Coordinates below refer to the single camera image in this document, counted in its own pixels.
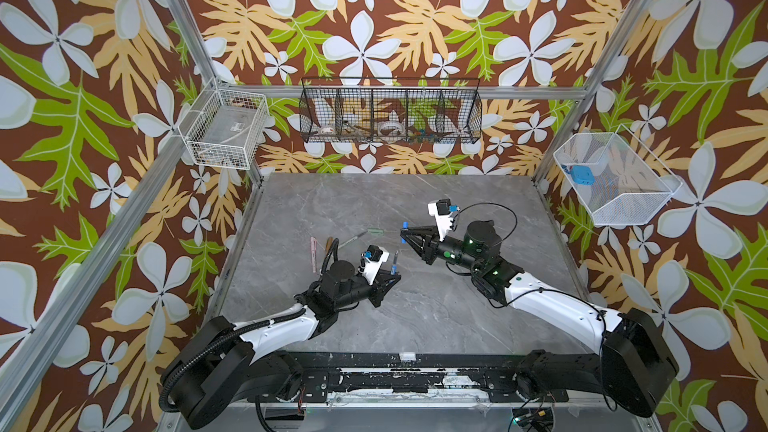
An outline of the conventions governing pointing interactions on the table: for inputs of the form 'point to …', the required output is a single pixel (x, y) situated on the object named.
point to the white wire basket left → (224, 127)
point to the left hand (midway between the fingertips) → (396, 272)
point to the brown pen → (328, 244)
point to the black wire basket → (391, 110)
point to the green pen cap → (376, 231)
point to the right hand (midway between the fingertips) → (402, 235)
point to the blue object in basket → (583, 175)
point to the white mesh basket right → (617, 181)
